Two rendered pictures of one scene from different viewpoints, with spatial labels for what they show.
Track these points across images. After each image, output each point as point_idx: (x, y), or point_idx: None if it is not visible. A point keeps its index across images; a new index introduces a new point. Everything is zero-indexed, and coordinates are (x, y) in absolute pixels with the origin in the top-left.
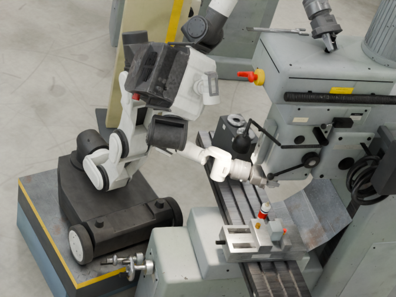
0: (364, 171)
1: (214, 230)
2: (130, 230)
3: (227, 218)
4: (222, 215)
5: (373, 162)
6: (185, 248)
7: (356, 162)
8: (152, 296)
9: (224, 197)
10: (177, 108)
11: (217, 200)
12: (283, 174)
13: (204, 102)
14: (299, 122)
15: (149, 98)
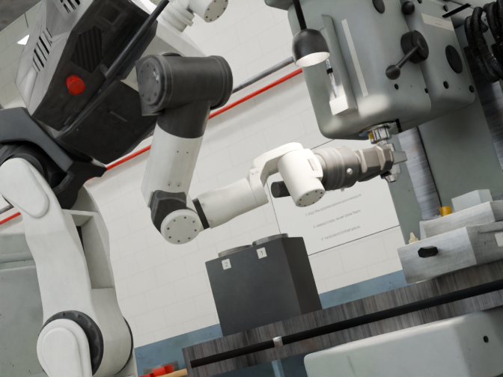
0: (489, 10)
1: (385, 334)
2: None
3: (380, 310)
4: (366, 333)
5: (476, 75)
6: None
7: (465, 25)
8: None
9: (338, 304)
10: (168, 32)
11: (328, 341)
12: (402, 87)
13: (204, 2)
14: None
15: (105, 65)
